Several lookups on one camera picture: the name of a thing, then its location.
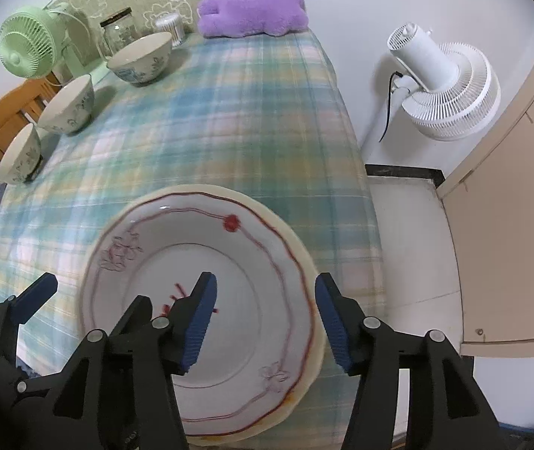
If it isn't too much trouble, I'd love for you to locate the large round yellow-flower plate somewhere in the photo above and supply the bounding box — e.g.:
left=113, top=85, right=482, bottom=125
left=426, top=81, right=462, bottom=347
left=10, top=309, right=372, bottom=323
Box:
left=121, top=184, right=331, bottom=448

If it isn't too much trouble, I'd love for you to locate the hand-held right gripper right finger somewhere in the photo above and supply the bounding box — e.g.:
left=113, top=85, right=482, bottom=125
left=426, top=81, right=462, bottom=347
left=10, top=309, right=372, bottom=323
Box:
left=314, top=272, right=499, bottom=450

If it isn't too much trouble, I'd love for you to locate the white floor fan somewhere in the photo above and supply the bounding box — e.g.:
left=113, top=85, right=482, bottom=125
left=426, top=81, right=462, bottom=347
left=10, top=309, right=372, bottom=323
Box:
left=386, top=21, right=502, bottom=141

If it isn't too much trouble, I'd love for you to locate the black fan cable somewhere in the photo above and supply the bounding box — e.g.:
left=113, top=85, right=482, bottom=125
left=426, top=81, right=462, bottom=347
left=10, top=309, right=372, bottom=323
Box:
left=378, top=71, right=401, bottom=144

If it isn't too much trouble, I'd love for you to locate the cotton swab container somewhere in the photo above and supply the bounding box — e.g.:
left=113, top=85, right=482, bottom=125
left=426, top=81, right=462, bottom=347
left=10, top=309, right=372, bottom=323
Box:
left=154, top=14, right=185, bottom=47

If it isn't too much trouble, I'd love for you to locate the white plate with maroon pattern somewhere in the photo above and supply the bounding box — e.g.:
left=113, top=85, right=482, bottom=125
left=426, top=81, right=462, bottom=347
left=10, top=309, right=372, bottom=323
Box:
left=78, top=192, right=326, bottom=437

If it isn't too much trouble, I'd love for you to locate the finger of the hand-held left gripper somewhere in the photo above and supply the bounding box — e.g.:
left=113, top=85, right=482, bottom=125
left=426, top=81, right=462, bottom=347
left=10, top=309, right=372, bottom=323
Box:
left=0, top=273, right=59, bottom=367
left=0, top=366, right=64, bottom=450

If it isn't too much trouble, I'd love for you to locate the cream floral bowl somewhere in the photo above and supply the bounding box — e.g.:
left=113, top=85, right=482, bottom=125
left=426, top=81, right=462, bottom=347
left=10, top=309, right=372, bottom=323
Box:
left=0, top=124, right=43, bottom=185
left=37, top=75, right=95, bottom=136

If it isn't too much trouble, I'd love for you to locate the plaid tablecloth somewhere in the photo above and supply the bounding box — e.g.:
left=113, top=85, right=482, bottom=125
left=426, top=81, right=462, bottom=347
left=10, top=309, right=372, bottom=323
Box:
left=0, top=28, right=384, bottom=446

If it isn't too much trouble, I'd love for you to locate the glass jar with dark lid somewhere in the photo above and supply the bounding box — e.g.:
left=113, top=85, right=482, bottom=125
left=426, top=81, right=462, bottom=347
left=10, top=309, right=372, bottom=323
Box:
left=99, top=7, right=137, bottom=54

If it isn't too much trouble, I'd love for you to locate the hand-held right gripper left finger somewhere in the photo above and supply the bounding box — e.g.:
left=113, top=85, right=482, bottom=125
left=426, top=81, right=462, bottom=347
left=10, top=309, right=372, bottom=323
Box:
left=49, top=271, right=219, bottom=450

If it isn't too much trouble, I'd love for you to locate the purple plush toy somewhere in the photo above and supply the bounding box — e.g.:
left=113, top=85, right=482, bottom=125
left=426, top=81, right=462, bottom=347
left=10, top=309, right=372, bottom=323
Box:
left=197, top=0, right=309, bottom=39

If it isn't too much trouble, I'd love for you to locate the green desk fan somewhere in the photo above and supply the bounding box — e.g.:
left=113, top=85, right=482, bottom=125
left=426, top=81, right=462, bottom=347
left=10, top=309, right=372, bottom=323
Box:
left=0, top=2, right=92, bottom=87

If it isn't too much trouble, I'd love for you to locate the cream bowl with blue pattern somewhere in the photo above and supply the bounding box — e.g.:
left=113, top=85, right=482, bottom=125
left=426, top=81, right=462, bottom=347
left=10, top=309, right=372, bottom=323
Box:
left=106, top=32, right=174, bottom=87

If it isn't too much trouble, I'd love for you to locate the beige door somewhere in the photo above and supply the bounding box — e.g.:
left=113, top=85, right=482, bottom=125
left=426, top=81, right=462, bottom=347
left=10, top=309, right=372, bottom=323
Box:
left=435, top=28, right=534, bottom=359

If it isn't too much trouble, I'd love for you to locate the wooden chair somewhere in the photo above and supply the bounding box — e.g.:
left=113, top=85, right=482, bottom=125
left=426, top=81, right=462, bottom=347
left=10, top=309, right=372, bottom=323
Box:
left=0, top=77, right=61, bottom=162

